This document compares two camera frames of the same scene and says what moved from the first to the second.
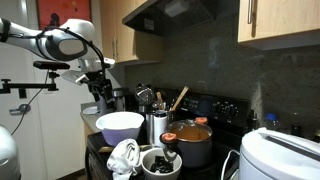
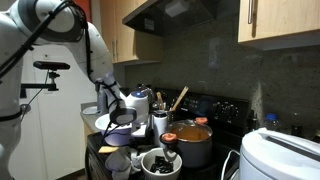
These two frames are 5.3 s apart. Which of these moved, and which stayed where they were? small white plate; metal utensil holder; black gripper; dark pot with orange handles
Moved: black gripper
Stayed: dark pot with orange handles; metal utensil holder; small white plate
